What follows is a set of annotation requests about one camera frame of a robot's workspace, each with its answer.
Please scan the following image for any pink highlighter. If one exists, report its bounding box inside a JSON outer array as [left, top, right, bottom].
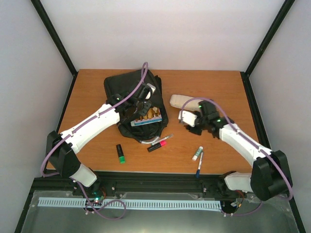
[[147, 141, 167, 152]]

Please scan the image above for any purple cable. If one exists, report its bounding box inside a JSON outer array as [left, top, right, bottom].
[[181, 97, 294, 217], [41, 61, 149, 220]]

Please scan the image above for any blue whiteboard marker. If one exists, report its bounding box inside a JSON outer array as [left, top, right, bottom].
[[195, 151, 204, 178]]

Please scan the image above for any black frame post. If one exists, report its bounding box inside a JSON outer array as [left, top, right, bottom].
[[244, 0, 296, 76], [30, 0, 78, 77]]

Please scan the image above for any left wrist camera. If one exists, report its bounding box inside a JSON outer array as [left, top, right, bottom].
[[145, 83, 156, 100]]

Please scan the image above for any slim white pen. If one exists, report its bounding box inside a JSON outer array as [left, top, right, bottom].
[[151, 133, 173, 146]]

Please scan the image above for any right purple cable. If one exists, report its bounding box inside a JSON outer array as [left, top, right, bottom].
[[181, 97, 294, 217]]

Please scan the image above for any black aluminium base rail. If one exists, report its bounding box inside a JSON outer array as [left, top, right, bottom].
[[33, 172, 247, 200]]

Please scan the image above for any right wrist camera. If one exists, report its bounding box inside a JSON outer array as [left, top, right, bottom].
[[178, 110, 197, 127]]

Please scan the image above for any light blue cable duct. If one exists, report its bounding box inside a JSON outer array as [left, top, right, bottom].
[[37, 197, 222, 212]]

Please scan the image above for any cream quilted pencil case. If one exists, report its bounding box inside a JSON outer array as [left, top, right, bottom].
[[170, 94, 200, 111]]

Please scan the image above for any white glue stick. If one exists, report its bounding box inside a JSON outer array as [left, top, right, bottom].
[[192, 146, 203, 161]]

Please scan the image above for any silver bag handle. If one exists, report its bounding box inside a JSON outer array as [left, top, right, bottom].
[[139, 136, 159, 144]]

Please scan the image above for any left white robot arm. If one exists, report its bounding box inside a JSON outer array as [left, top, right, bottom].
[[41, 83, 156, 196]]

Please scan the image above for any right black frame post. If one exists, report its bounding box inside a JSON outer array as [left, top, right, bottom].
[[244, 0, 296, 76]]

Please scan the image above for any left black frame post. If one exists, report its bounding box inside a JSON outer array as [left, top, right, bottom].
[[30, 0, 78, 77]]

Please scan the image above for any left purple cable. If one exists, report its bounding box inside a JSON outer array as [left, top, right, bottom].
[[41, 61, 149, 220]]

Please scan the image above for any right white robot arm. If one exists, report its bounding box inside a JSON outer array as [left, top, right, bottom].
[[177, 98, 293, 201]]

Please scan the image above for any black student bag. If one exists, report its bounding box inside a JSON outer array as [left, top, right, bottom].
[[104, 70, 169, 144]]

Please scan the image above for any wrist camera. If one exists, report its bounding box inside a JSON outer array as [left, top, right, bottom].
[[178, 110, 197, 127], [145, 83, 156, 100]]

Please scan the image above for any purple dog picture book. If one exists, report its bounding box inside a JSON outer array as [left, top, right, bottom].
[[130, 107, 162, 127]]

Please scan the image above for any green highlighter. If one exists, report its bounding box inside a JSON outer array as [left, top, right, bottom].
[[116, 144, 125, 164]]

